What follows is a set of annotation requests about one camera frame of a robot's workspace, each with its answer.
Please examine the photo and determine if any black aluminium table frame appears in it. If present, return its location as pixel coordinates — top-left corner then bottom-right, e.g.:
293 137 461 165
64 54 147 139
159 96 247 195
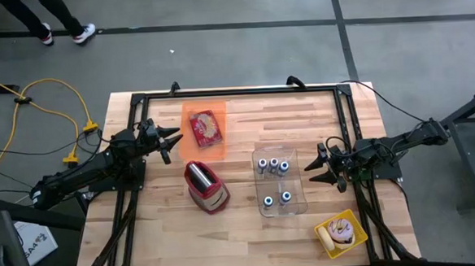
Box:
66 77 423 266

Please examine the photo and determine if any yellow extension cable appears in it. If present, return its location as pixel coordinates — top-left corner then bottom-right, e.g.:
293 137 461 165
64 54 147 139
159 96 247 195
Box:
0 62 102 185

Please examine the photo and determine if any pink sprinkled donut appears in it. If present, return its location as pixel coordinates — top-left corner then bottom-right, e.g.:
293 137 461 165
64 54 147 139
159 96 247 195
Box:
326 216 355 246

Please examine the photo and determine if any thin black cable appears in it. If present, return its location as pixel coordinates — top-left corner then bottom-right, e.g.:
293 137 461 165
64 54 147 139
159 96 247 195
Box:
0 132 98 195

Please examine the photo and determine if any chocolate frosted donut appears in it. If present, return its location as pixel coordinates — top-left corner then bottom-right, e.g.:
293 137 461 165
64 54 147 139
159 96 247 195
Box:
332 232 357 251

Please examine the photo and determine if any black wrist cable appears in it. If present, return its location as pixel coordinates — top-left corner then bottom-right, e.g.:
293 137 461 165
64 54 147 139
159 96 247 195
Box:
75 126 115 159
325 133 354 159

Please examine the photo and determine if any yellow plastic basket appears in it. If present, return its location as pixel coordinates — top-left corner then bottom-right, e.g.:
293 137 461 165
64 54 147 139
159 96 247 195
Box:
312 207 370 261

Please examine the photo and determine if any red popcorn packet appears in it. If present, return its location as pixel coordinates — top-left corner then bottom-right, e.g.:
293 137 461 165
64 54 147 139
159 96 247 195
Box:
188 108 224 149

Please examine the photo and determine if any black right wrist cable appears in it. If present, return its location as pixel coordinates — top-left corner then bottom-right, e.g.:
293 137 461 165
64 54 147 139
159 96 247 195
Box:
325 133 354 159

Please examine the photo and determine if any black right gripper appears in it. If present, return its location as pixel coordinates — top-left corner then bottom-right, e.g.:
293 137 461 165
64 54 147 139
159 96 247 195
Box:
302 140 357 187

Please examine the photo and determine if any dark metal stand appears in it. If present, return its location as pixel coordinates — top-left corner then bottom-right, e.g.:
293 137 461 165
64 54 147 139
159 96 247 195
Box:
441 84 475 215

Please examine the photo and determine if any white printed box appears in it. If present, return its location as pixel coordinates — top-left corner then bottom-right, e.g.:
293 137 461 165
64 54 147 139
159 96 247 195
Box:
12 218 60 266

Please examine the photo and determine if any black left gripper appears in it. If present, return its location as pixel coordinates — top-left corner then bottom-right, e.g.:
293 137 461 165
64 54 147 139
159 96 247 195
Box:
137 116 185 155

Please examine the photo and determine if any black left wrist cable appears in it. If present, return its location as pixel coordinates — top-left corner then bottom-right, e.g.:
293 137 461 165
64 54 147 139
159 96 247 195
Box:
75 126 115 159

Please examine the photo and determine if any red-handled steel box grater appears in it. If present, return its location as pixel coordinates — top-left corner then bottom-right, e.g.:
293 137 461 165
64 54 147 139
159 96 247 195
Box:
182 158 232 216

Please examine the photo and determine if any dark grey desk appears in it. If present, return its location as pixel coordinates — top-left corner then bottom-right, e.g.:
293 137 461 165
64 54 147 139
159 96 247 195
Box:
0 185 89 266

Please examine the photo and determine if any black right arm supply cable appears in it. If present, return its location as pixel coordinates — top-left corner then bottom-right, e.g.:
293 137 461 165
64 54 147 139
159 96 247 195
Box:
339 75 430 129

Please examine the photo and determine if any clear plastic bin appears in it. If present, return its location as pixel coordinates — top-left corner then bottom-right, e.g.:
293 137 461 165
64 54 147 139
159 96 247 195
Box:
251 144 309 219

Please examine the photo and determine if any person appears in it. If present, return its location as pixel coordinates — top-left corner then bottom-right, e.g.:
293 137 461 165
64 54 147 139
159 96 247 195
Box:
0 0 98 50

